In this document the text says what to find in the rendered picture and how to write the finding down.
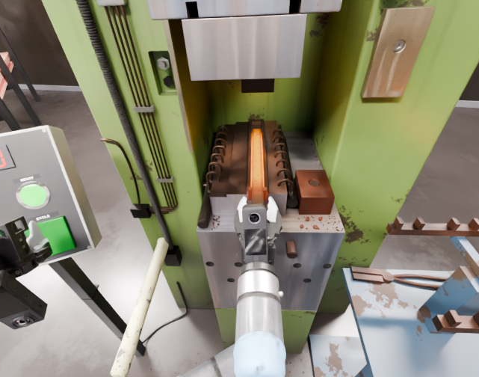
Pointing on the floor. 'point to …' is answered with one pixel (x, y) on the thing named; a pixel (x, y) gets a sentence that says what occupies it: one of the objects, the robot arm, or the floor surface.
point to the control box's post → (70, 275)
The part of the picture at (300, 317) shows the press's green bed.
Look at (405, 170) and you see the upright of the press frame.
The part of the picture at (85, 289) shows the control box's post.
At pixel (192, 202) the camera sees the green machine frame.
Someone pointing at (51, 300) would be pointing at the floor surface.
